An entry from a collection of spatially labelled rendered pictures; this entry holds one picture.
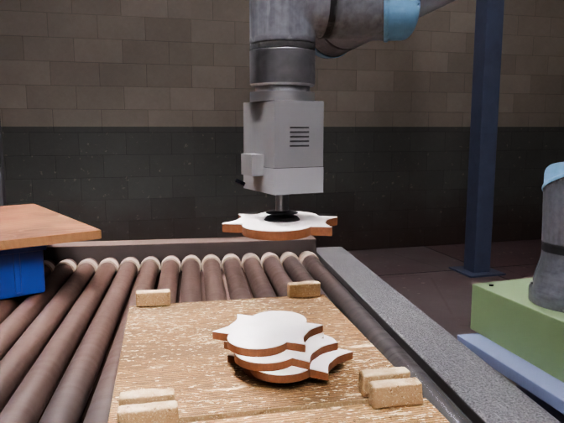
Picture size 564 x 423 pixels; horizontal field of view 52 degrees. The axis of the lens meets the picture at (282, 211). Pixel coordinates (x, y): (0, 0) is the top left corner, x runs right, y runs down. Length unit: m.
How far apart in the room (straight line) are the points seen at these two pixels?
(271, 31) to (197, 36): 4.80
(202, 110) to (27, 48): 1.54
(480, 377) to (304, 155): 0.39
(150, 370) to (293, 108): 0.38
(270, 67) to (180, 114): 4.73
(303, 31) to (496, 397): 0.49
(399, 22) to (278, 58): 0.15
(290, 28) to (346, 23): 0.07
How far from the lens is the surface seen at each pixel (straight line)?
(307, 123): 0.64
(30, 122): 5.40
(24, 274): 1.20
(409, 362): 0.83
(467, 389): 0.79
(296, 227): 0.63
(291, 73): 0.64
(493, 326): 1.08
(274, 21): 0.65
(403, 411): 0.67
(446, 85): 6.24
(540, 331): 0.99
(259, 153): 0.66
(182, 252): 1.49
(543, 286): 1.00
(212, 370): 0.76
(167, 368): 0.77
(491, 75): 5.09
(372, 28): 0.69
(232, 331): 0.76
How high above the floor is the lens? 1.24
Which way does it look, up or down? 8 degrees down
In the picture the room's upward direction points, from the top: straight up
